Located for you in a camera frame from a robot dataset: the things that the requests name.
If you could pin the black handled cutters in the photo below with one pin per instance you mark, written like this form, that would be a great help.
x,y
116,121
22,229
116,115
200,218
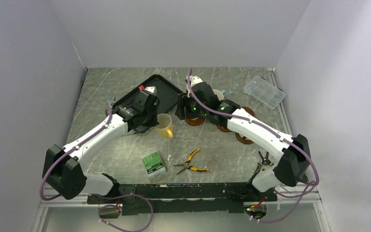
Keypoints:
x,y
263,163

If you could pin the yellow mug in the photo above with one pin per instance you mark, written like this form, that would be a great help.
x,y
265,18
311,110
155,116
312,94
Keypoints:
x,y
164,126

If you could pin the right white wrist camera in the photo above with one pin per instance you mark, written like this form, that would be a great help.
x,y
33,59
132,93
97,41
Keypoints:
x,y
193,81

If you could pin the clear plastic organizer box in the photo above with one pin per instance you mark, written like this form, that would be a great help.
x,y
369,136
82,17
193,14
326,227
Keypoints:
x,y
264,91

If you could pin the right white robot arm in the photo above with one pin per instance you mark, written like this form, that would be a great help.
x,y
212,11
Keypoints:
x,y
291,152

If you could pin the brown wooden coaster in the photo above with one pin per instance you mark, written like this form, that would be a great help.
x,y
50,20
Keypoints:
x,y
195,121
223,129
249,111
243,139

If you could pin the black plastic tray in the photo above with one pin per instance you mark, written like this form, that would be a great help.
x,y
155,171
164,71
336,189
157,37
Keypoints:
x,y
166,93

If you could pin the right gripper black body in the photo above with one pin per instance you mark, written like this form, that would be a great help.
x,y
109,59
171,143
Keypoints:
x,y
192,110

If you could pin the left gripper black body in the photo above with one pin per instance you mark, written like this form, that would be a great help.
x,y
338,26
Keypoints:
x,y
150,119

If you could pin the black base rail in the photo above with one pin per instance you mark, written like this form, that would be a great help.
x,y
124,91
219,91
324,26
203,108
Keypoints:
x,y
177,198

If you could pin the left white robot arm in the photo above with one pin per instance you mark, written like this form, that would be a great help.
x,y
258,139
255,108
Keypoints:
x,y
64,166

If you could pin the blue mug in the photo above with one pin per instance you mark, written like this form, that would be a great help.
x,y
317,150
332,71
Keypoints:
x,y
219,94

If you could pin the green screw bit box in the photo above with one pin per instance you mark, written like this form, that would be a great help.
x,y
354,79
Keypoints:
x,y
153,164

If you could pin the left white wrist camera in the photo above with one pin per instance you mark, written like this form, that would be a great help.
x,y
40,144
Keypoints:
x,y
151,89

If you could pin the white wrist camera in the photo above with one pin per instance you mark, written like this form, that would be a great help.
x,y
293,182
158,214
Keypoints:
x,y
151,89
193,81

